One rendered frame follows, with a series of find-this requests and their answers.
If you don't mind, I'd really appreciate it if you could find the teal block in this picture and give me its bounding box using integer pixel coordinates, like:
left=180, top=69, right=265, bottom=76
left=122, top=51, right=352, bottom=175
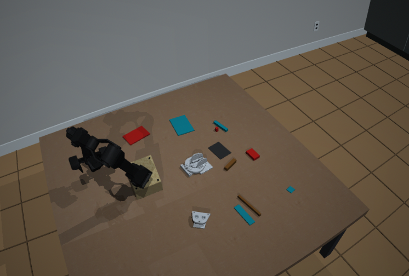
left=214, top=120, right=228, bottom=132

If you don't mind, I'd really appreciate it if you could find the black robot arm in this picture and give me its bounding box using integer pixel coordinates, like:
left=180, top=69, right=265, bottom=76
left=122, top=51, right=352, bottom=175
left=66, top=126, right=152, bottom=189

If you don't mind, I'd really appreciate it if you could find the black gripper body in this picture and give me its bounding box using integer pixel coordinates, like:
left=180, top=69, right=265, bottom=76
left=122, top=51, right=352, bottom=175
left=69, top=146, right=106, bottom=170

